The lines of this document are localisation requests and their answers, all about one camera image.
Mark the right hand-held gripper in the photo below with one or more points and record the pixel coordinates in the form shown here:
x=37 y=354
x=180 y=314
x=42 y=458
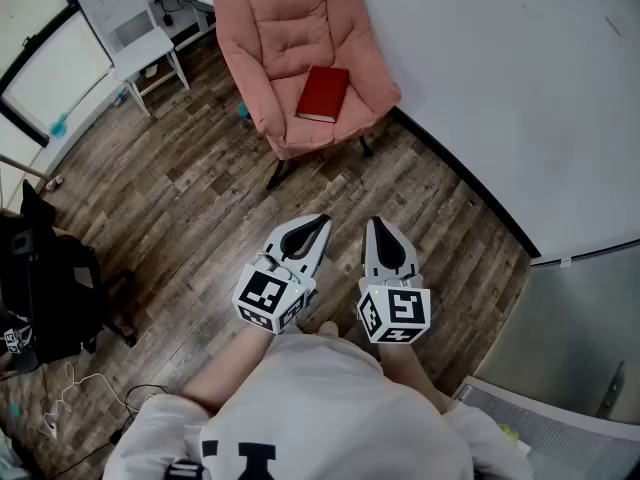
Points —
x=405 y=308

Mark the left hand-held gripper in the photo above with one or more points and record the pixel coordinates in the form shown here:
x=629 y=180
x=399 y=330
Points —
x=260 y=293

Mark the red book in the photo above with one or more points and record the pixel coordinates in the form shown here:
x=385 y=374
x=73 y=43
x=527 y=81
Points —
x=322 y=93

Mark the pink armchair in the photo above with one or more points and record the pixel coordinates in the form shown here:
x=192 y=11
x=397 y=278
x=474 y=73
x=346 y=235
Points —
x=280 y=43

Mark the person's right forearm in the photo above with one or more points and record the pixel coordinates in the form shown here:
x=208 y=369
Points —
x=407 y=373

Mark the person's left forearm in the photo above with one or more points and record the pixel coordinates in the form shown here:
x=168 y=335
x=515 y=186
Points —
x=230 y=368

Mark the person's left shoe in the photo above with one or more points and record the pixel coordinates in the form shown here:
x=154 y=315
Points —
x=328 y=328

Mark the black baseboard strip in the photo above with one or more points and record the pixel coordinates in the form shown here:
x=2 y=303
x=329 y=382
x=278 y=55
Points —
x=465 y=168

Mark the teal ball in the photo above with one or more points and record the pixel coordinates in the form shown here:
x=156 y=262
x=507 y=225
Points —
x=243 y=110

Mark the person's white shirt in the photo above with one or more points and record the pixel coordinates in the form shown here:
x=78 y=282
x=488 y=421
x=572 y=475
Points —
x=325 y=408

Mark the grey metal door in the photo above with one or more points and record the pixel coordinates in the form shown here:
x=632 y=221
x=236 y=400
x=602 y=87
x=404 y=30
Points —
x=575 y=328

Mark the small blue bottle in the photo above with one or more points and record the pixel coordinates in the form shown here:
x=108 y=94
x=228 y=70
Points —
x=122 y=99

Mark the black office chair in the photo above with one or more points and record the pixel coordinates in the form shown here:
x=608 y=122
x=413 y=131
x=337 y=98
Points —
x=55 y=288

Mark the black chest device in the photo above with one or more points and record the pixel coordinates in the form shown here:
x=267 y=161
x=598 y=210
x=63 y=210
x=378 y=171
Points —
x=187 y=470

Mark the white side table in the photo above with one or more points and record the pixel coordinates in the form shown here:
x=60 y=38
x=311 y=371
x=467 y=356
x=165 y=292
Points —
x=145 y=53

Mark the small pale item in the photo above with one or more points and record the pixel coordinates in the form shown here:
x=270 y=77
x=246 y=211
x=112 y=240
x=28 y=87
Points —
x=54 y=183

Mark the teal duster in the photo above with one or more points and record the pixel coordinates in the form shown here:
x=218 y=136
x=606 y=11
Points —
x=59 y=128

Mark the wooden stick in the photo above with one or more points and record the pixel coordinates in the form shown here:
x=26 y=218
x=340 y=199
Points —
x=25 y=165

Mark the spare gripper device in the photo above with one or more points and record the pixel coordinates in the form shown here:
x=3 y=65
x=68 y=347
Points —
x=15 y=340

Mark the white shelf unit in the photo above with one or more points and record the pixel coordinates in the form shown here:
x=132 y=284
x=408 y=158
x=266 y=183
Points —
x=115 y=13

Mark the black framed window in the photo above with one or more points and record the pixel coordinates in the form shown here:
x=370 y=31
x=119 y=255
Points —
x=45 y=43

